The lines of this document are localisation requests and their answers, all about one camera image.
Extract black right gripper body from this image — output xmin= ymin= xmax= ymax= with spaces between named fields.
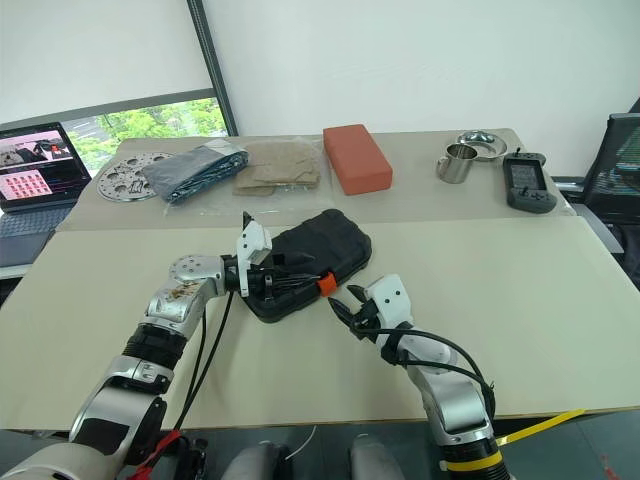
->
xmin=349 ymin=298 xmax=387 ymax=347

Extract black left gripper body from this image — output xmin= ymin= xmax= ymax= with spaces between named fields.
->
xmin=247 ymin=268 xmax=282 ymax=304

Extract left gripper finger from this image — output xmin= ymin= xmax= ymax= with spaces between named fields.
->
xmin=272 ymin=251 xmax=316 ymax=269
xmin=272 ymin=273 xmax=322 ymax=302

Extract black plastic tool case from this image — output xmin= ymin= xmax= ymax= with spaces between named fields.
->
xmin=247 ymin=208 xmax=374 ymax=325

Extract brown fibre pads in bag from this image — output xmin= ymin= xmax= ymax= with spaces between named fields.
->
xmin=231 ymin=141 xmax=322 ymax=199

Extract orange red brick block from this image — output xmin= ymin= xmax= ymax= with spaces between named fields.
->
xmin=322 ymin=124 xmax=394 ymax=197

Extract dark fabric in plastic bag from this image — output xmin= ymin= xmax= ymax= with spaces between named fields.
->
xmin=142 ymin=142 xmax=250 ymax=206

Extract grey rounded shape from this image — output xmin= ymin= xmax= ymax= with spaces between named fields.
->
xmin=349 ymin=434 xmax=404 ymax=480
xmin=222 ymin=441 xmax=291 ymax=480

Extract steel cup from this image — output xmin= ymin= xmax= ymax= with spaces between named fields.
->
xmin=436 ymin=143 xmax=479 ymax=186

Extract perforated metal disc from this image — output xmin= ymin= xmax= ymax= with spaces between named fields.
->
xmin=95 ymin=152 xmax=174 ymax=203

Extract black rounded shape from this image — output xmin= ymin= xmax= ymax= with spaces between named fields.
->
xmin=171 ymin=434 xmax=210 ymax=480

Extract steel dish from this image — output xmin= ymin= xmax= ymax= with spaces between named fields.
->
xmin=447 ymin=129 xmax=508 ymax=164

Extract black handheld controller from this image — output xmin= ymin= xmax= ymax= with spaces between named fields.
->
xmin=501 ymin=148 xmax=559 ymax=216

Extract yellow tape strip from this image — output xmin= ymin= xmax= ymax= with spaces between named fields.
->
xmin=499 ymin=408 xmax=587 ymax=445

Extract open laptop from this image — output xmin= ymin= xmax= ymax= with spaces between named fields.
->
xmin=0 ymin=122 xmax=94 ymax=269

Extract black mesh office chair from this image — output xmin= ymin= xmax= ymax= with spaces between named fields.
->
xmin=581 ymin=97 xmax=640 ymax=292

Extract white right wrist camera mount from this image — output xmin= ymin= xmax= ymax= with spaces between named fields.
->
xmin=362 ymin=273 xmax=414 ymax=334

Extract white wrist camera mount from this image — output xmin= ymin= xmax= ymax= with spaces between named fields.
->
xmin=234 ymin=219 xmax=274 ymax=298
xmin=362 ymin=273 xmax=414 ymax=334

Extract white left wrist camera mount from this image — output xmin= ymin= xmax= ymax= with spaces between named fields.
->
xmin=234 ymin=219 xmax=274 ymax=298

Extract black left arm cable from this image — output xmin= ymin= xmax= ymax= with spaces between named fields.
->
xmin=172 ymin=292 xmax=236 ymax=434

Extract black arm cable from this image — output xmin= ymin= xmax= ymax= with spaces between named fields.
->
xmin=172 ymin=292 xmax=236 ymax=434
xmin=349 ymin=319 xmax=499 ymax=419

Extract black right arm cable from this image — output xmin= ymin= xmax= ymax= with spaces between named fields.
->
xmin=349 ymin=319 xmax=499 ymax=419

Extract thin white wire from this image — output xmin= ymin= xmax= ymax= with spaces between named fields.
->
xmin=286 ymin=424 xmax=319 ymax=459

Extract red strap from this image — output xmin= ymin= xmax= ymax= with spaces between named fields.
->
xmin=134 ymin=428 xmax=182 ymax=477

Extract dark window frame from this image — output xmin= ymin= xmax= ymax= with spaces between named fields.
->
xmin=0 ymin=0 xmax=240 ymax=137

